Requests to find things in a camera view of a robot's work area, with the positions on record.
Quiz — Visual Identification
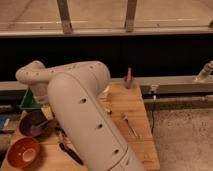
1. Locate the green triangular block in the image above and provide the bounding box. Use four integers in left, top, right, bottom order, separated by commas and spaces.
19, 89, 40, 111

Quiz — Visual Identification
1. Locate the metal pipe fitting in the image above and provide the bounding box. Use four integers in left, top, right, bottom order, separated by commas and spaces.
195, 61, 213, 82

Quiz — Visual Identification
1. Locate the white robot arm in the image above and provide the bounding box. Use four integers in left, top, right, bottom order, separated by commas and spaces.
15, 61, 145, 171

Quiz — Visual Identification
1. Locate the orange bowl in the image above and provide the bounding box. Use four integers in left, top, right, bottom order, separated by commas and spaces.
7, 137, 40, 169

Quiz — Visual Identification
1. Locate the wooden board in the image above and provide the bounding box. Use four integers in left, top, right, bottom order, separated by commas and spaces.
0, 82, 160, 171

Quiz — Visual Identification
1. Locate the purple bowl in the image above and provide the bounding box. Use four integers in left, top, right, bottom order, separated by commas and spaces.
19, 111, 48, 137

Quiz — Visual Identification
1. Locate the metal fork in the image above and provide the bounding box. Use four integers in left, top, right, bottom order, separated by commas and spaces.
122, 114, 139, 138

